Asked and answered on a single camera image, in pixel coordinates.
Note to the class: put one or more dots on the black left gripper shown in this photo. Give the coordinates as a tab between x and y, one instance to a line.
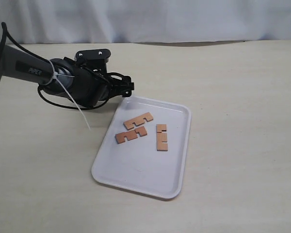
90	89

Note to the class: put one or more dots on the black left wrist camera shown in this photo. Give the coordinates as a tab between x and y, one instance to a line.
95	59

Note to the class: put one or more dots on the white zip tie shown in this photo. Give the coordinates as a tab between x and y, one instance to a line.
55	77

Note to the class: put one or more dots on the white plastic tray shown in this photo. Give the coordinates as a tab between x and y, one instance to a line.
136	165

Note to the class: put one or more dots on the white fabric backdrop curtain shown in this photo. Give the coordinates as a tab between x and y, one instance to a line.
145	21

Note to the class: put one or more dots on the wooden notched puzzle piece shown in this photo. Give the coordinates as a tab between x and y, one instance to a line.
137	121
130	135
161	137

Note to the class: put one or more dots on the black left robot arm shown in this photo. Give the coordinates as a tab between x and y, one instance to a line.
19	64

